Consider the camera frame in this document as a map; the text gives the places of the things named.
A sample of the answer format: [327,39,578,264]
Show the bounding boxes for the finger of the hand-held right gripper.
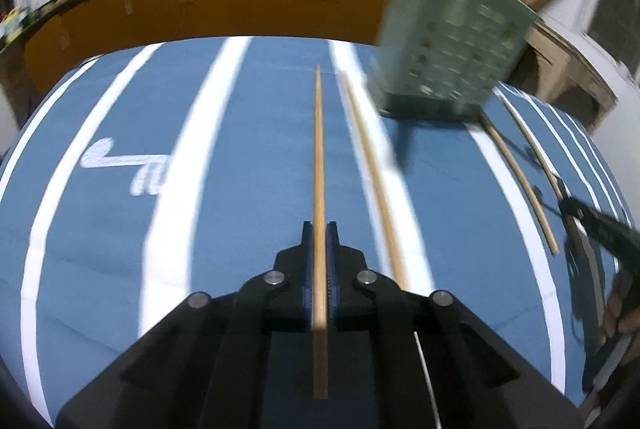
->
[558,195,640,260]
[564,215,603,345]

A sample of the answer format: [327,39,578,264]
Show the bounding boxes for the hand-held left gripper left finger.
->
[54,220,316,429]

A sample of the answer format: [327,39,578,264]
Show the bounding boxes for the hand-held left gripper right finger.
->
[326,220,585,429]

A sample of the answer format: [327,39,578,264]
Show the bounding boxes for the green perforated utensil holder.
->
[370,0,544,121]

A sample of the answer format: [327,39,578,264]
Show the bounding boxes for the person's right hand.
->
[599,266,640,350]

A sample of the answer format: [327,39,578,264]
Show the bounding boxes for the blue white striped tablecloth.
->
[0,36,637,429]

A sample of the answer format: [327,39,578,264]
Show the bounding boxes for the worn beige side table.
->
[522,16,622,136]

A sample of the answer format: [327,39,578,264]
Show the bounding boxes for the wooden base cabinets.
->
[22,0,417,96]

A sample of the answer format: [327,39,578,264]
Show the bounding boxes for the yellow detergent bottle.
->
[0,6,27,44]

